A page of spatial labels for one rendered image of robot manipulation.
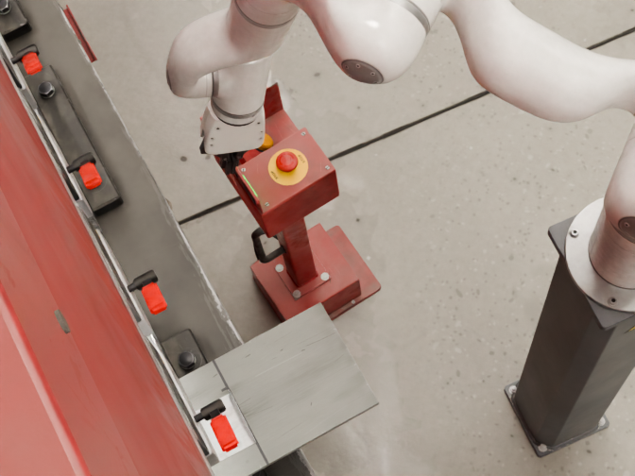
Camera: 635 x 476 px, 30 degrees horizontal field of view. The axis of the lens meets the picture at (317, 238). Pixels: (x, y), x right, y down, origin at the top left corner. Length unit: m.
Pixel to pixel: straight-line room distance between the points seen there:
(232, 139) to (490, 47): 0.64
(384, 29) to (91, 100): 0.90
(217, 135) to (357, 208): 1.07
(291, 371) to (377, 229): 1.19
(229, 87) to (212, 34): 0.13
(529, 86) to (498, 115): 1.63
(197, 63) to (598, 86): 0.58
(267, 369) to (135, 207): 0.43
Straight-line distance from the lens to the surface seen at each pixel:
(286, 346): 1.79
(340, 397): 1.76
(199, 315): 1.96
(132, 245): 2.02
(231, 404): 1.78
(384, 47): 1.37
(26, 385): 0.45
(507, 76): 1.43
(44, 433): 0.44
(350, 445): 2.77
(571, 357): 2.10
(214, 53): 1.69
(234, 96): 1.82
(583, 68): 1.44
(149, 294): 1.53
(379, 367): 2.81
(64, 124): 2.12
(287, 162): 2.11
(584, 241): 1.84
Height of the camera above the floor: 2.71
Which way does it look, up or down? 68 degrees down
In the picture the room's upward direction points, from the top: 12 degrees counter-clockwise
